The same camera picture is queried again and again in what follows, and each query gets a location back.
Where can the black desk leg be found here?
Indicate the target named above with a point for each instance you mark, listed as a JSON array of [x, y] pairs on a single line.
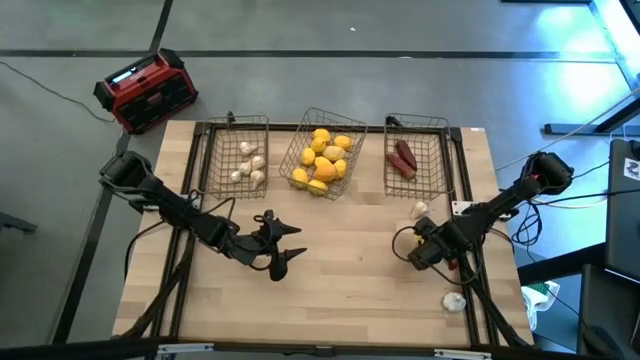
[[575, 129]]

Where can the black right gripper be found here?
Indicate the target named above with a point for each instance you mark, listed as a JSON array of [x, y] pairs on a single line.
[[430, 245]]

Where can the red black jobsite radio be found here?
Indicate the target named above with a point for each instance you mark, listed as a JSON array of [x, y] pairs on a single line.
[[145, 90]]

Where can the white green cloth bundle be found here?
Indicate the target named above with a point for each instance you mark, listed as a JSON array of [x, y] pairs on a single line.
[[537, 300]]

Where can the black aluminium table frame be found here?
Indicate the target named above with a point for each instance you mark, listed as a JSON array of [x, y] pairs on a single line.
[[280, 126]]

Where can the small white garlic bulb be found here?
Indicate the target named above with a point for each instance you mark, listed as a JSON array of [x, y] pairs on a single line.
[[235, 176]]

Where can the orange fruit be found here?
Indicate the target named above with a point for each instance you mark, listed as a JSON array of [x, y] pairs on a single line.
[[325, 173]]

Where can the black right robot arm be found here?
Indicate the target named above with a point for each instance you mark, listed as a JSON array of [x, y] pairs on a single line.
[[500, 205]]

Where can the black rig crossbar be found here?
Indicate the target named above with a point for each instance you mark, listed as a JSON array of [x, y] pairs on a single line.
[[75, 350]]

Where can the white printed label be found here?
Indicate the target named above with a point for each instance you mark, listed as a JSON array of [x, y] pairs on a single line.
[[632, 169]]

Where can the grey furniture foot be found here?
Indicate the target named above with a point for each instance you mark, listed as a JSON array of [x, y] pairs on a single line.
[[17, 223]]

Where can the silver crossbar bracket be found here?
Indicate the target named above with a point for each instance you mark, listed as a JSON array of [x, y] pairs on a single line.
[[185, 349], [462, 354]]

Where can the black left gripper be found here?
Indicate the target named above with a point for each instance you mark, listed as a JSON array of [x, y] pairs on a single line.
[[255, 247]]

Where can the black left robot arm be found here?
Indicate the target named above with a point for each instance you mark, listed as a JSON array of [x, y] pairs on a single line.
[[170, 202]]

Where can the black desk unit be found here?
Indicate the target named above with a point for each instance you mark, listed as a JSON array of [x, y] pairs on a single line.
[[622, 225]]

